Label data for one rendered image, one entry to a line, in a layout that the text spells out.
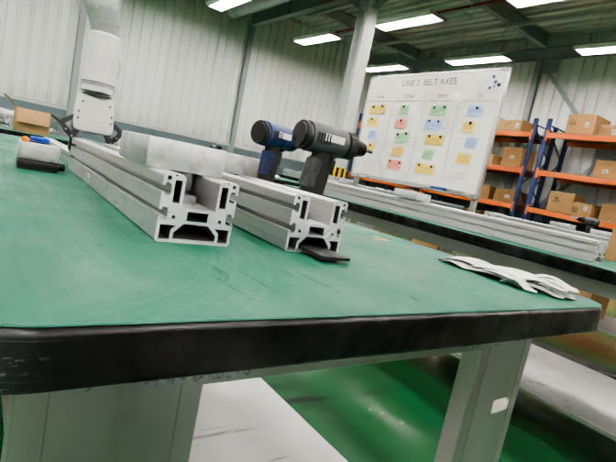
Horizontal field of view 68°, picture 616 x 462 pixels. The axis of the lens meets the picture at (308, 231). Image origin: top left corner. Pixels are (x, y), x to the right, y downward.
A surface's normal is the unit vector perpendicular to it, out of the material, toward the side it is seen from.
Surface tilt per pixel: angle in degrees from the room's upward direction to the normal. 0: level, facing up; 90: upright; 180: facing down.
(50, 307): 0
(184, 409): 90
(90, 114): 92
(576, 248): 90
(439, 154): 90
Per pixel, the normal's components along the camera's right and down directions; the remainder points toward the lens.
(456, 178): -0.80, -0.08
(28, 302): 0.20, -0.97
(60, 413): 0.57, 0.22
